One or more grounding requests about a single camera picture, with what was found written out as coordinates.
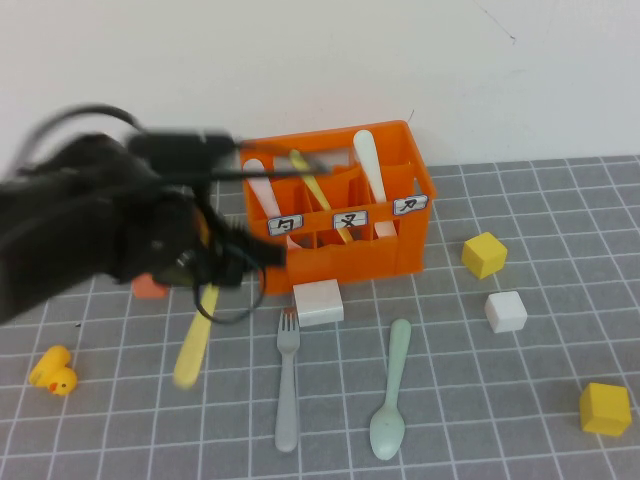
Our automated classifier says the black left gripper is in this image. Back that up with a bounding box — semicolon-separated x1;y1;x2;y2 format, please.
112;192;289;290

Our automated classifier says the yellow plastic fork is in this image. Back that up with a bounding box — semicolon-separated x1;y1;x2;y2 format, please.
172;280;221;391

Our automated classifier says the grey plastic fork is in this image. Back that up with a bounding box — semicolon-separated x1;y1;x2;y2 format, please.
274;308;302;454

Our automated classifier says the mint green plastic spoon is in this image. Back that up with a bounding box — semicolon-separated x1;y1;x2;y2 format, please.
368;318;413;461

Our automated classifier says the orange plastic cutlery holder crate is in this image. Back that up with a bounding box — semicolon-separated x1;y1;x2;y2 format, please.
239;119;438;297

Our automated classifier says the paper label with spoon character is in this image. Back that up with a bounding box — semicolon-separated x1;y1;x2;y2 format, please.
267;215;305;238

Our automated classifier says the white power adapter block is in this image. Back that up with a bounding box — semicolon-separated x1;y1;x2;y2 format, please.
292;279;345;328

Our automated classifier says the paper label with fork character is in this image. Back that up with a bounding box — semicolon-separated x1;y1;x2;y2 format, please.
332;210;370;231

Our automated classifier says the orange block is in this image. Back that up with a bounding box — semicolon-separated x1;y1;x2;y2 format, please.
130;273;171;300

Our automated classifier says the paper label with knife character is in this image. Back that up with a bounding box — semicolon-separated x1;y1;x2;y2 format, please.
393;195;430;217

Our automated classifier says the yellow rubber duck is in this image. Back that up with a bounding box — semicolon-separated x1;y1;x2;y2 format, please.
28;345;79;399

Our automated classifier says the yellow cube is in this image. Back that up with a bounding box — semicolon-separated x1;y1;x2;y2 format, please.
579;382;633;437
461;231;509;280

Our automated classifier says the white cube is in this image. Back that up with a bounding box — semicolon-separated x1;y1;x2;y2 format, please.
483;291;529;334

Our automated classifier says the grey checked table mat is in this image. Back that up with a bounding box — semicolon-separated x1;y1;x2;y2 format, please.
0;155;640;480

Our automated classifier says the pale pink cutlery handle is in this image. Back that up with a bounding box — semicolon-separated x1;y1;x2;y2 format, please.
243;158;304;251

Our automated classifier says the thin black left gripper cable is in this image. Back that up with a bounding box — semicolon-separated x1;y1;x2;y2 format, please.
192;269;267;326

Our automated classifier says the yellow cutlery handle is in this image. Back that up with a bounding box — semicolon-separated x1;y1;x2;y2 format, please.
288;149;355;245

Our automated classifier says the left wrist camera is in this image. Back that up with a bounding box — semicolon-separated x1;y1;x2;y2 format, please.
127;128;242;174

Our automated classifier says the white cutlery handle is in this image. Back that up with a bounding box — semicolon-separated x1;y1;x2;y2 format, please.
353;129;400;239

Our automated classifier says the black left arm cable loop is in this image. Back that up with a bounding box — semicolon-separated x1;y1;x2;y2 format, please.
9;103;147;176

